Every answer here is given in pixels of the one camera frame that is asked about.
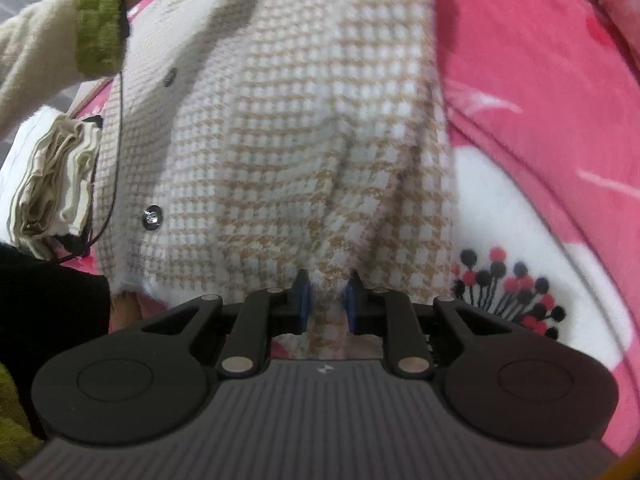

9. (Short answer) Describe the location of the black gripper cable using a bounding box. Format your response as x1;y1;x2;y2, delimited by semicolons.
47;0;132;264

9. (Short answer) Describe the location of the green knit cloth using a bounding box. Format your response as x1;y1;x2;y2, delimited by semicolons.
0;362;44;463

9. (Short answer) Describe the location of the pink floral bed sheet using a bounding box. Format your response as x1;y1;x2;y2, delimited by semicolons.
62;0;640;458

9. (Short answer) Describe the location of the beige white houndstooth cardigan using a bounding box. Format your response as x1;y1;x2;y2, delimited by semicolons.
92;0;459;361

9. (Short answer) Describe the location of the stack of folded clothes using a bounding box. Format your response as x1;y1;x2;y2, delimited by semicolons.
0;105;104;261

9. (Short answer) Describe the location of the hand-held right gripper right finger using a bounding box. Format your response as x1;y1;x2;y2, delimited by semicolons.
344;269;511;380

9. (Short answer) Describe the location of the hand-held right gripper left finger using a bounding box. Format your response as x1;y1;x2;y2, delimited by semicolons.
141;269;314;378

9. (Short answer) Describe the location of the dark cloth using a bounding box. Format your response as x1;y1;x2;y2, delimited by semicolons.
0;242;112;441

